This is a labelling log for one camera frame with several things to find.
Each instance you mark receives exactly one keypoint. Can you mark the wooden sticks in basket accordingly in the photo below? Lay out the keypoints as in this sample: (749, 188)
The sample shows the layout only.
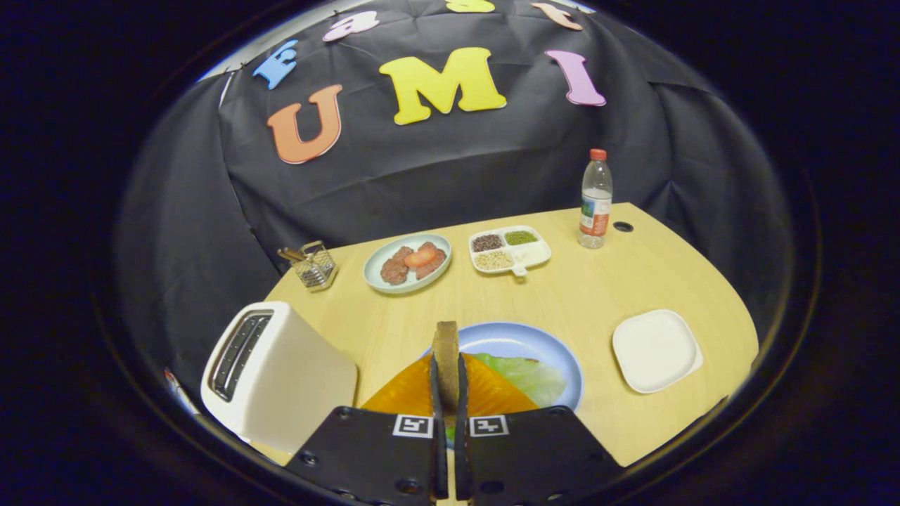
(288, 254)

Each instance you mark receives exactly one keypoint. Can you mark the white divided tray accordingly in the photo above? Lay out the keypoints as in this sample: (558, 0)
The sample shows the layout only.
(534, 254)

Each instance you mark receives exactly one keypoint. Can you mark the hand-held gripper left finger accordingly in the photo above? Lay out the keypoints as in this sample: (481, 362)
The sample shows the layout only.
(436, 407)

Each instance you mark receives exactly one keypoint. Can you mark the pale green round plate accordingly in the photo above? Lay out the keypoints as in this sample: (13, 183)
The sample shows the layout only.
(373, 270)

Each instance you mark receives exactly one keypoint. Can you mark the brown meat patty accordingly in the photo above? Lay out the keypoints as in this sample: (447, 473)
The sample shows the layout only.
(432, 267)
(394, 270)

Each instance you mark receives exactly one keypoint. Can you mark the dark brown round-topped toast slice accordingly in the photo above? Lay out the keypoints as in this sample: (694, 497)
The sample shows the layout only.
(446, 351)

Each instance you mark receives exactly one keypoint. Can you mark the blue round plate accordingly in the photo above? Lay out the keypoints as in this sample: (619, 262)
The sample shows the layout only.
(513, 341)

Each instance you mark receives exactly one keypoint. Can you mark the white toaster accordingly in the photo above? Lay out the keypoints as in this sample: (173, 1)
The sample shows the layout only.
(295, 379)

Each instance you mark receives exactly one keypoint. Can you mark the pile of green beans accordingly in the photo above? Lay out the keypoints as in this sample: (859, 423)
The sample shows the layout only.
(521, 237)

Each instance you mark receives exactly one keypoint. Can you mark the pile of dark red beans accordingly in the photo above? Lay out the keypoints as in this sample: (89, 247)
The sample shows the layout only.
(487, 242)

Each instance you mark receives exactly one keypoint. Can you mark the red tomato slice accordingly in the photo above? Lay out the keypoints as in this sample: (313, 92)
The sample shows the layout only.
(420, 257)

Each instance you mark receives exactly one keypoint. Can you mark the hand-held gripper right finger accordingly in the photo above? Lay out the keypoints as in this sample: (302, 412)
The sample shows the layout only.
(461, 407)

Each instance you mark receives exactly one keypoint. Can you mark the green lettuce leaf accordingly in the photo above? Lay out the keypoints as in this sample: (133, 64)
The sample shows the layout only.
(527, 376)

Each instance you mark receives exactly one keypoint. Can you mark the clear water bottle red cap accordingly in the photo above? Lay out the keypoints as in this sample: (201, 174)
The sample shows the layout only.
(595, 211)

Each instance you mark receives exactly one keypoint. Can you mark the white square plate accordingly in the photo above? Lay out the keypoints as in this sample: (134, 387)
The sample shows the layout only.
(657, 351)

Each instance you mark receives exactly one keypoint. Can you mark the pile of pale soybeans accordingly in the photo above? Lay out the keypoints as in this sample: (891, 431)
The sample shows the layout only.
(493, 260)

